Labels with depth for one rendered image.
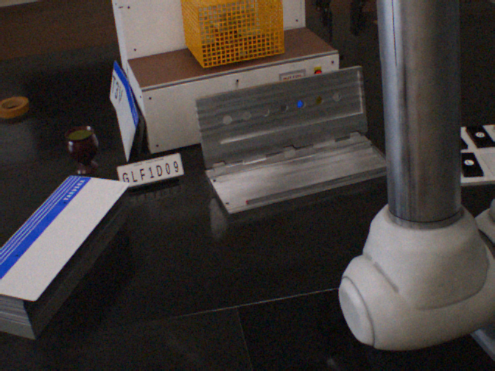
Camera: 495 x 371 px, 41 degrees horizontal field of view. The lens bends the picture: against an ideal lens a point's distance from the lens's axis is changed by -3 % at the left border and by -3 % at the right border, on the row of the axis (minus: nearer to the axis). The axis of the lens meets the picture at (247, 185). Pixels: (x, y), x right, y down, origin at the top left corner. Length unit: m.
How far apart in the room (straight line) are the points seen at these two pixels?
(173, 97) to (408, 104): 1.01
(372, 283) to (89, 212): 0.72
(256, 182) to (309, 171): 0.13
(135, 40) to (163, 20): 0.10
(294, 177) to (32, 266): 0.67
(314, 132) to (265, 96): 0.16
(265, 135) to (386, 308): 0.85
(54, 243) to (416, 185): 0.77
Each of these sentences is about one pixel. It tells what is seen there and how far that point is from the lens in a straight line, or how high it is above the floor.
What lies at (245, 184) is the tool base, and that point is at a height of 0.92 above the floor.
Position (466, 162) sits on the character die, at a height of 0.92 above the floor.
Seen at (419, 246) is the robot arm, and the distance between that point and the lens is 0.91.
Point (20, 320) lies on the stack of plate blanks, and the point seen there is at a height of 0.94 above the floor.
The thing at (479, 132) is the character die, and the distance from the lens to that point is 1.88.
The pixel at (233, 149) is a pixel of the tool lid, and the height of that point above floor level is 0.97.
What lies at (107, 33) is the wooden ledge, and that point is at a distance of 2.79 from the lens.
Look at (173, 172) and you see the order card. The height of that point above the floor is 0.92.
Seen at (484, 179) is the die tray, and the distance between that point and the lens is 1.70.
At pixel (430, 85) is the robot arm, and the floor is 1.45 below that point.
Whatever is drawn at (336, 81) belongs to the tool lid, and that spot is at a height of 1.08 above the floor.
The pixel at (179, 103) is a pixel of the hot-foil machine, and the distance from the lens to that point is 1.78.
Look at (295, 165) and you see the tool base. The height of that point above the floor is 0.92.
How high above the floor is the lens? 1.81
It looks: 33 degrees down
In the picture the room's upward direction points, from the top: 4 degrees counter-clockwise
